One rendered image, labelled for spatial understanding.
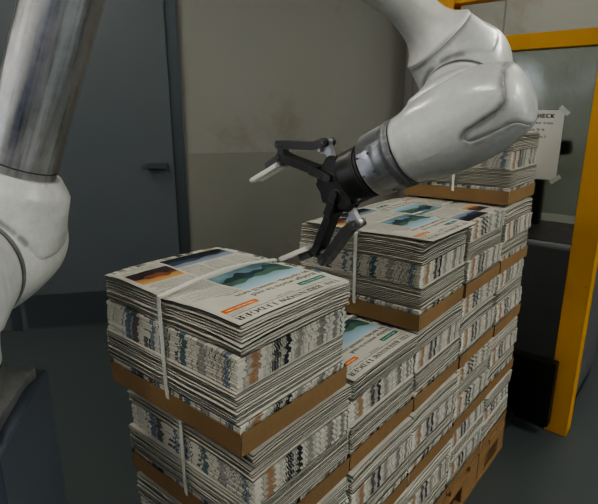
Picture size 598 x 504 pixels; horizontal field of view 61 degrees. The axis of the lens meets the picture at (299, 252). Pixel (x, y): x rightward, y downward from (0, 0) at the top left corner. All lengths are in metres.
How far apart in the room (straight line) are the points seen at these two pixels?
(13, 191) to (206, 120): 2.60
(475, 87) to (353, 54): 2.93
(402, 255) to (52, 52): 0.85
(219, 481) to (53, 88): 0.69
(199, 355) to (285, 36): 2.77
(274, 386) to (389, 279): 0.53
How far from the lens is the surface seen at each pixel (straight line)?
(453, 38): 0.72
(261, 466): 0.92
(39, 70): 0.77
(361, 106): 3.50
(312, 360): 0.92
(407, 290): 1.27
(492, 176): 1.76
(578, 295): 2.32
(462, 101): 0.59
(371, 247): 1.28
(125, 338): 1.01
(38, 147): 0.79
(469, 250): 1.51
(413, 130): 0.61
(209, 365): 0.83
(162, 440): 1.11
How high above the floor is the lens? 1.36
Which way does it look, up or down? 16 degrees down
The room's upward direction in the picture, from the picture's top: straight up
